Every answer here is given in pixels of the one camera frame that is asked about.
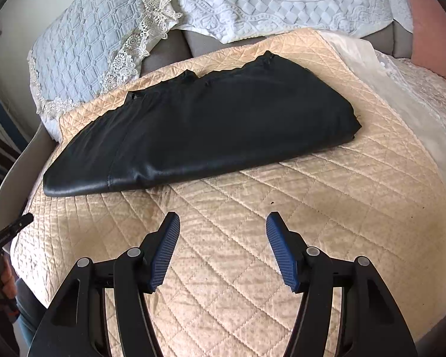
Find beige quilted blanket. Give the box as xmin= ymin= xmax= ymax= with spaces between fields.
xmin=11 ymin=28 xmax=446 ymax=357

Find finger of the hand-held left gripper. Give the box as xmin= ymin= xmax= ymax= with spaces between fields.
xmin=5 ymin=213 xmax=35 ymax=233

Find white embossed cover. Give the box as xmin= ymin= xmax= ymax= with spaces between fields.
xmin=164 ymin=0 xmax=415 ymax=43

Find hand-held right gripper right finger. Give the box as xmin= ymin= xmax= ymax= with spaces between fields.
xmin=266 ymin=211 xmax=419 ymax=357

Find grey sofa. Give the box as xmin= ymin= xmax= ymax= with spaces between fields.
xmin=0 ymin=18 xmax=415 ymax=239

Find person's blue jeans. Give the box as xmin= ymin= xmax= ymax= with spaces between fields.
xmin=17 ymin=279 xmax=51 ymax=339

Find blue white striped boards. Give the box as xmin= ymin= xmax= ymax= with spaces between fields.
xmin=0 ymin=74 xmax=28 ymax=179

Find black leather jacket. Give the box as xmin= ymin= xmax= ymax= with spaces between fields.
xmin=43 ymin=53 xmax=362 ymax=198

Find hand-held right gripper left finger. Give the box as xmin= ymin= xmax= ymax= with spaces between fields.
xmin=37 ymin=211 xmax=181 ymax=357

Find person's left hand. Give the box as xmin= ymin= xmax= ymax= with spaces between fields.
xmin=0 ymin=264 xmax=19 ymax=306

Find blue-grey quilted lace cover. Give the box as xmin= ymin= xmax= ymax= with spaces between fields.
xmin=27 ymin=0 xmax=184 ymax=142

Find pink cushion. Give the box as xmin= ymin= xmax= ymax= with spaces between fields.
xmin=403 ymin=0 xmax=446 ymax=82

